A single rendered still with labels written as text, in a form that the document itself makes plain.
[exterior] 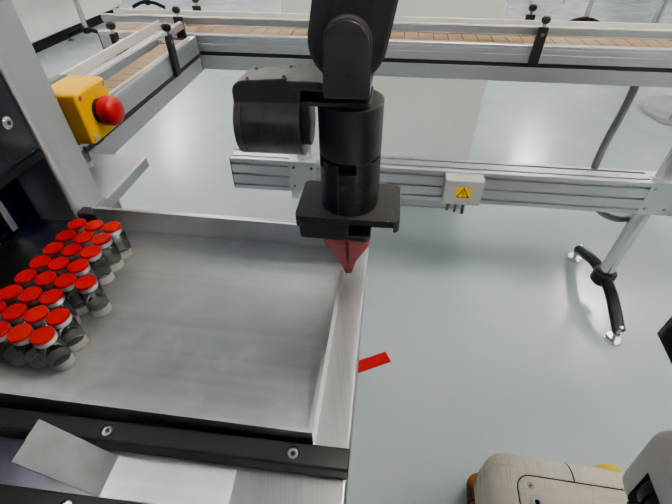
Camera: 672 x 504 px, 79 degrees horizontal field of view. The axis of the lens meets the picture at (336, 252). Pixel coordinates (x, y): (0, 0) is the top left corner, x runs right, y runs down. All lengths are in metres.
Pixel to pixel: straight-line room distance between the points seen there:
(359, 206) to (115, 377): 0.28
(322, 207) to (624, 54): 1.06
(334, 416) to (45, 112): 0.49
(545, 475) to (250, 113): 0.97
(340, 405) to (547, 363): 1.30
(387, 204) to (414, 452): 1.02
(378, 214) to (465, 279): 1.42
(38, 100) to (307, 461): 0.50
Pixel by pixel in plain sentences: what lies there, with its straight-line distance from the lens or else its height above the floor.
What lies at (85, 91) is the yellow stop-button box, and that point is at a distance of 0.68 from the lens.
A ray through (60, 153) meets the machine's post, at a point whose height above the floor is 0.98.
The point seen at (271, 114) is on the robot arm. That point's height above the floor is 1.09.
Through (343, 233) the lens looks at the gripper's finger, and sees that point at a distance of 0.40.
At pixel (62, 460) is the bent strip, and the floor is 0.91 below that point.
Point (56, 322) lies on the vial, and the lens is 0.47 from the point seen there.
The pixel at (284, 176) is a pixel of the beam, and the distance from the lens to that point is 1.45.
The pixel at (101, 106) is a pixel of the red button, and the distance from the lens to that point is 0.67.
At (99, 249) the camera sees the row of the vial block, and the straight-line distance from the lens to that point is 0.53.
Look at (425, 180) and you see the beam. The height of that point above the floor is 0.51.
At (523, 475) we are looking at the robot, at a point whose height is 0.28.
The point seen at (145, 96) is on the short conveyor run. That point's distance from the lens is 1.03.
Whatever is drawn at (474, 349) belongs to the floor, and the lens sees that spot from 1.58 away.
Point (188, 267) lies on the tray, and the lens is 0.53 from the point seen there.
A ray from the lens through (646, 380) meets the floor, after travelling 1.77.
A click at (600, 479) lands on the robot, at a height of 0.28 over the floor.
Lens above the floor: 1.23
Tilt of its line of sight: 42 degrees down
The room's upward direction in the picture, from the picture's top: straight up
